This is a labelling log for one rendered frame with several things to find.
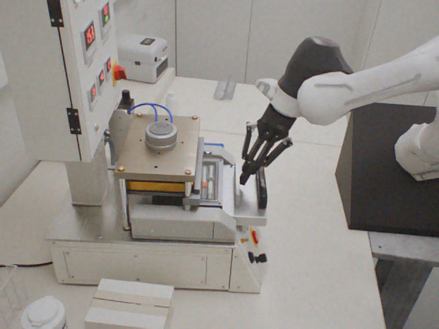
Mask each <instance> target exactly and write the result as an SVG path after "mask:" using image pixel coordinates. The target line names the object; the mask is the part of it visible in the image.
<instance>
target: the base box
mask: <svg viewBox="0 0 439 329"><path fill-rule="evenodd" d="M47 242H48V246H49V250H50V253H51V257H52V260H53V264H54V269H55V272H56V276H57V279H58V283H66V284H99V283H100V281H101V279H108V280H109V279H113V280H125V281H131V282H143V283H149V284H160V285H167V286H173V287H175V288H191V289H222V290H228V291H230V292H246V293H261V286H260V284H259V282H258V280H257V279H256V277H255V275H254V273H253V271H252V270H251V268H250V266H249V264H248V262H247V260H246V259H245V257H244V255H243V253H242V251H241V250H240V248H239V246H238V244H237V242H236V248H235V249H231V248H215V247H185V246H170V245H141V244H110V243H81V242H65V241H47Z"/></svg>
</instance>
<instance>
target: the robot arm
mask: <svg viewBox="0 0 439 329"><path fill-rule="evenodd" d="M255 86H256V87H257V88H258V89H259V90H260V91H261V93H262V94H263V95H264V96H265V97H267V98H268V99H269V100H270V102H269V104H268V106H267V108H266V109H265V111H264V113H263V115H262V117H261V118H260V119H259V120H258V121H257V122H256V123H251V122H249V121H248V122H246V136H245V139H244V144H243V148H242V151H241V159H242V160H245V162H244V163H243V164H242V166H241V171H242V173H241V175H240V176H239V184H240V185H242V186H245V185H246V182H247V181H248V179H249V178H250V176H251V175H255V174H256V172H257V171H258V169H260V168H261V166H264V167H268V166H269V165H270V164H271V163H272V162H274V161H275V160H276V159H277V158H278V157H279V156H280V155H281V154H282V153H283V152H284V151H285V150H286V149H287V148H289V147H291V146H292V145H293V142H292V138H291V137H289V130H290V129H291V127H292V126H293V124H294V122H295V121H296V119H297V117H302V118H306V120H308V122H310V124H312V125H321V126H327V125H330V124H332V123H334V122H336V121H337V120H338V119H340V118H342V117H343V116H345V115H346V114H348V113H349V112H350V111H352V110H354V109H356V108H357V107H360V106H364V105H366V104H369V103H373V102H376V101H381V100H383V99H388V98H391V97H395V96H398V95H403V94H408V93H418V92H425V91H431V90H436V93H435V99H436V117H435V120H434V122H432V123H431V124H426V123H424V124H422V125H416V124H414V125H413V126H412V127H411V128H410V129H409V130H408V131H407V132H406V133H404V134H403V135H402V136H400V138H399V140H398V141H397V143H396V145H395V153H396V160H397V161H398V162H399V164H400V165H401V166H402V167H403V168H404V169H405V170H406V171H407V172H409V173H411V175H412V176H413V177H414V178H415V179H416V181H421V180H428V179H434V178H439V35H437V36H436V37H434V38H432V39H431V40H428V41H427V42H425V43H424V44H422V45H421V46H419V47H417V48H415V49H414V50H412V51H410V52H409V53H407V54H405V55H403V56H401V57H399V58H397V59H395V60H393V61H391V62H388V63H385V64H381V65H379V66H375V67H372V68H370V69H366V70H363V71H360V72H356V73H355V72H354V71H353V70H352V68H350V67H349V65H348V64H347V63H346V62H345V60H344V58H343V55H342V53H341V51H340V47H339V45H338V44H336V42H334V41H332V40H331V39H330V38H325V37H320V36H313V37H308V38H306V39H304V40H303V41H302V42H301V43H300V44H299V45H298V46H297V48H296V50H295V52H294V54H293V56H292V58H291V59H290V61H289V62H288V64H287V68H286V70H285V74H284V75H283V76H282V77H281V79H279V80H274V79H262V80H257V82H256V84H255ZM256 128H257V129H258V133H259V135H258V138H257V140H256V141H255V143H254V145H253V146H252V149H251V150H250V152H249V154H248V150H249V146H250V141H251V138H252V133H253V132H254V131H255V129H256ZM281 140H283V141H282V142H280V143H279V144H278V145H277V146H276V147H275V148H274V149H273V150H272V151H271V152H270V153H269V151H270V150H271V148H273V146H274V144H275V143H276V142H278V141H281ZM264 141H266V142H265V145H264V146H263V148H262V150H261V151H260V153H259V156H258V158H257V159H256V160H254V158H255V156H256V155H257V153H258V151H259V148H260V147H261V145H262V144H263V143H264ZM268 153H269V154H268Z"/></svg>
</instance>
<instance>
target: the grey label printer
mask: <svg viewBox="0 0 439 329"><path fill-rule="evenodd" d="M116 43H117V57H118V65H120V67H124V68H125V70H126V74H127V78H126V79H129V80H136V81H142V82H149V83H154V82H156V81H157V80H158V79H159V78H160V77H161V76H162V75H163V74H164V73H165V72H166V71H167V69H168V47H167V41H166V40H165V39H162V38H157V37H151V36H143V35H138V34H123V35H121V36H120V37H118V39H116Z"/></svg>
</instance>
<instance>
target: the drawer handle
mask: <svg viewBox="0 0 439 329"><path fill-rule="evenodd" d="M256 175H257V179H258V186H259V208H266V207H267V202H268V192H267V187H266V181H265V171H264V166H261V168H260V169H258V171H257V172H256Z"/></svg>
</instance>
